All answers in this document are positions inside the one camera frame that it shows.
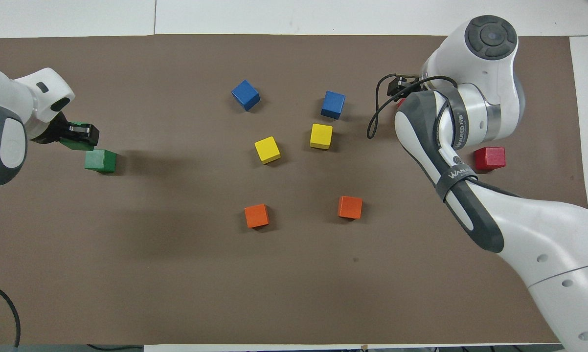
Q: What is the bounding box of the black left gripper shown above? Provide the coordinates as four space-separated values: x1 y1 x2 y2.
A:
31 112 100 148

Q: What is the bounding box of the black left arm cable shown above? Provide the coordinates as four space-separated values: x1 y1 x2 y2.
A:
0 278 22 349

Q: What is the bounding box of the blue wooden cube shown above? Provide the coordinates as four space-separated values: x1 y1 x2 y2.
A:
320 90 346 120
231 80 261 112

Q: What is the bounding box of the orange wooden cube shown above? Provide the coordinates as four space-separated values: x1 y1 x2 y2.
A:
337 196 363 220
244 203 270 229

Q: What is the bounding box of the green wooden cube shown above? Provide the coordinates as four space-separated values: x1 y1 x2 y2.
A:
84 149 117 174
59 121 97 151

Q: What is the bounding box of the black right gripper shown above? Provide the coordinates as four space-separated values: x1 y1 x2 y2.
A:
387 73 421 99

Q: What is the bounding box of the black cable under table edge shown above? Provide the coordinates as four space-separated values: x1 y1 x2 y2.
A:
86 344 144 352

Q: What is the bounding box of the yellow wooden cube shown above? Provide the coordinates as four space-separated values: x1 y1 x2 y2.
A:
309 123 334 150
254 136 281 164

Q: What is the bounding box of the brown table mat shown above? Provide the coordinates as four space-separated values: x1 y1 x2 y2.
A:
0 33 588 345

